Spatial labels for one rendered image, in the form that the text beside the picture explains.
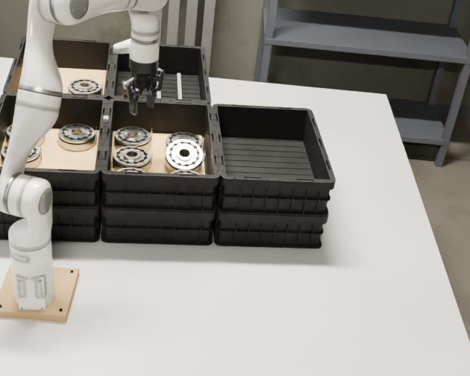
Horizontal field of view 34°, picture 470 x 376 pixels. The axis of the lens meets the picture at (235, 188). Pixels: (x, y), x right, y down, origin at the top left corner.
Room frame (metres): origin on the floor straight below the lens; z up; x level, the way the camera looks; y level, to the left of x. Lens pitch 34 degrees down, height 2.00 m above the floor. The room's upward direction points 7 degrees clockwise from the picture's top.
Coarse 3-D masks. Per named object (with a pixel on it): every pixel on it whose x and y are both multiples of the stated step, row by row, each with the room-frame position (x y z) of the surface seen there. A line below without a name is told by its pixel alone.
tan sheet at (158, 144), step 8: (152, 136) 1.96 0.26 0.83; (160, 136) 1.97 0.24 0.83; (168, 136) 1.97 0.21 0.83; (200, 136) 2.00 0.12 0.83; (152, 144) 1.92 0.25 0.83; (160, 144) 1.92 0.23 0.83; (112, 152) 1.85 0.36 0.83; (152, 152) 1.87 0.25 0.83; (160, 152) 1.88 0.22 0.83; (112, 160) 1.80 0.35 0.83; (152, 160) 1.83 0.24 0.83; (160, 160) 1.83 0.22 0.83; (112, 168) 1.77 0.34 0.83; (152, 168) 1.79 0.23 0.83; (160, 168) 1.80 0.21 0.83; (200, 168) 1.82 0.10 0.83
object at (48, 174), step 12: (0, 96) 1.91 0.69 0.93; (12, 96) 1.92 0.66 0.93; (72, 96) 1.96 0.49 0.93; (0, 108) 1.84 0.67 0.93; (96, 156) 1.66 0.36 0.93; (0, 168) 1.55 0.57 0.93; (36, 168) 1.57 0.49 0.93; (96, 168) 1.61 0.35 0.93; (60, 180) 1.57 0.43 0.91; (72, 180) 1.57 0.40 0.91; (84, 180) 1.58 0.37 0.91; (96, 180) 1.59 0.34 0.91
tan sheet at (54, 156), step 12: (48, 132) 1.91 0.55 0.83; (48, 144) 1.85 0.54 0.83; (96, 144) 1.88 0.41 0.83; (0, 156) 1.76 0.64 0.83; (48, 156) 1.79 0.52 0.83; (60, 156) 1.79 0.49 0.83; (72, 156) 1.80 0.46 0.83; (84, 156) 1.81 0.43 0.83; (48, 168) 1.73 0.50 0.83; (60, 168) 1.73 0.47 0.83; (72, 168) 1.74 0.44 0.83; (84, 168) 1.75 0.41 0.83
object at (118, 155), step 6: (120, 150) 1.82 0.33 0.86; (126, 150) 1.82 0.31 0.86; (138, 150) 1.82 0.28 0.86; (144, 150) 1.83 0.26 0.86; (114, 156) 1.78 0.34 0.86; (120, 156) 1.78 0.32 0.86; (144, 156) 1.80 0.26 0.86; (150, 156) 1.80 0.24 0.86; (120, 162) 1.75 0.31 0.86; (126, 162) 1.76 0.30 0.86; (132, 162) 1.76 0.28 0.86; (138, 162) 1.76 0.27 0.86; (144, 162) 1.77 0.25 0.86
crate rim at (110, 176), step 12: (108, 108) 1.92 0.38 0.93; (108, 132) 1.81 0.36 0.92; (108, 144) 1.72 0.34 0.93; (216, 144) 1.79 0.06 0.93; (216, 156) 1.73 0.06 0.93; (216, 168) 1.67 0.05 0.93; (108, 180) 1.59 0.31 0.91; (120, 180) 1.59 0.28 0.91; (132, 180) 1.60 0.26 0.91; (144, 180) 1.60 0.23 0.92; (156, 180) 1.60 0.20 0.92; (168, 180) 1.61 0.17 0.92; (180, 180) 1.61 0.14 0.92; (192, 180) 1.62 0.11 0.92; (204, 180) 1.62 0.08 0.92; (216, 180) 1.63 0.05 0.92
